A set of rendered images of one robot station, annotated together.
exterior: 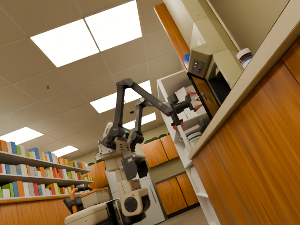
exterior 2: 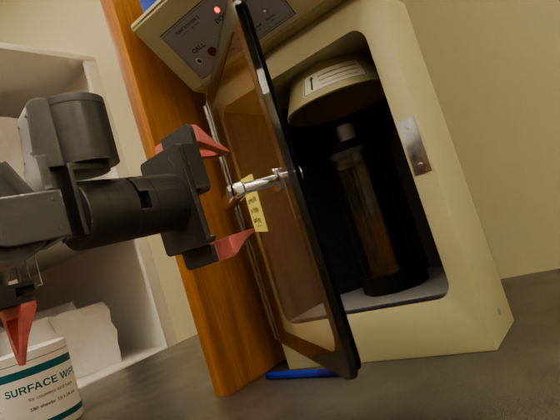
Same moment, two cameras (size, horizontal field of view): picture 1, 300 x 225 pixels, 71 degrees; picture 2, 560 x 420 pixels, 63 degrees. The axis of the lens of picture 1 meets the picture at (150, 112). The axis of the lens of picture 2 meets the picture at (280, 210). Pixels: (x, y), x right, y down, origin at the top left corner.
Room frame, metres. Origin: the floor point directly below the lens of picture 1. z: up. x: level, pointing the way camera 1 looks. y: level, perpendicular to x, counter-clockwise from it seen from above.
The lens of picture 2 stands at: (1.06, 0.00, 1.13)
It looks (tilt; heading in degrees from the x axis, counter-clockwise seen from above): 4 degrees up; 310
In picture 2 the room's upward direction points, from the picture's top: 17 degrees counter-clockwise
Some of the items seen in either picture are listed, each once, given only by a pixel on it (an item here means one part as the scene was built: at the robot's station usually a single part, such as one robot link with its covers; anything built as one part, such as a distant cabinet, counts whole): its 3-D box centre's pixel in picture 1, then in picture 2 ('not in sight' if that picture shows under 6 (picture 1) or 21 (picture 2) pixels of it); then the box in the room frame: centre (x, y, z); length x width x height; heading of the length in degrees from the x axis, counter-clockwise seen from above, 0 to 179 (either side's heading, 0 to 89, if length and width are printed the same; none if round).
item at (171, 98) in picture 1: (171, 104); (46, 174); (1.43, -0.16, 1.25); 0.12 x 0.09 x 0.11; 81
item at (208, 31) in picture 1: (229, 70); (336, 106); (1.43, -0.65, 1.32); 0.32 x 0.25 x 0.77; 3
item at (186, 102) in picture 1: (185, 104); (156, 204); (1.42, -0.26, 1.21); 0.07 x 0.07 x 0.10; 3
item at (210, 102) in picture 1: (208, 98); (262, 204); (1.44, -0.43, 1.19); 0.30 x 0.01 x 0.40; 146
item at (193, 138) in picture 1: (197, 141); (37, 387); (2.01, -0.31, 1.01); 0.13 x 0.13 x 0.15
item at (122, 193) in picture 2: (177, 106); (97, 206); (1.42, -0.20, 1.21); 0.07 x 0.06 x 0.07; 93
